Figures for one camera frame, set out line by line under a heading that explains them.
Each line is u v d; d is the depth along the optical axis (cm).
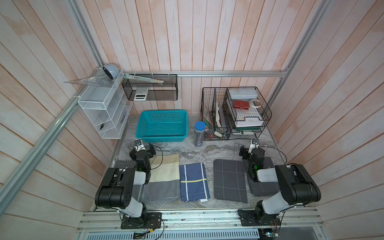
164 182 85
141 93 98
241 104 95
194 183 85
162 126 114
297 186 46
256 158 71
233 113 104
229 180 86
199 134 90
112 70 83
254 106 98
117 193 45
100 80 86
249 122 92
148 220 73
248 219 73
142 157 71
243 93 106
